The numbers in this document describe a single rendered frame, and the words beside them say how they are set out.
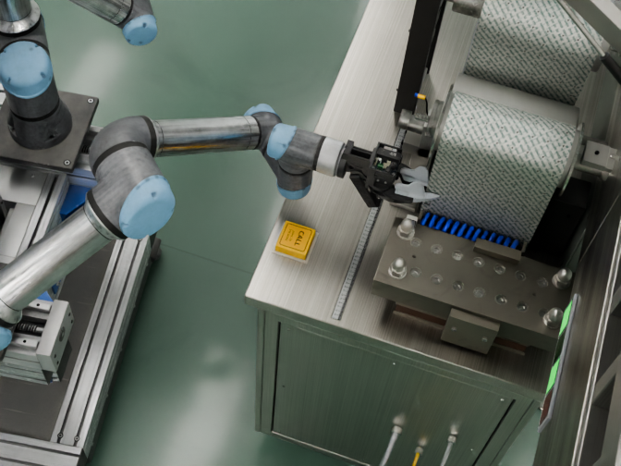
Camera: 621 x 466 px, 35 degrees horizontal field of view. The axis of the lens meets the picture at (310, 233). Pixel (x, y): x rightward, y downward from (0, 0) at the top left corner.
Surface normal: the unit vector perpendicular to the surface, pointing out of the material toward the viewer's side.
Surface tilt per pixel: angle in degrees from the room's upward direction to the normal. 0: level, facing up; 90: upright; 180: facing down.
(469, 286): 0
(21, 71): 8
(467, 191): 90
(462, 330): 90
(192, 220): 0
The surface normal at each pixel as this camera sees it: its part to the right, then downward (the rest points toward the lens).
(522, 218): -0.32, 0.80
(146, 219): 0.58, 0.68
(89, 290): 0.06, -0.52
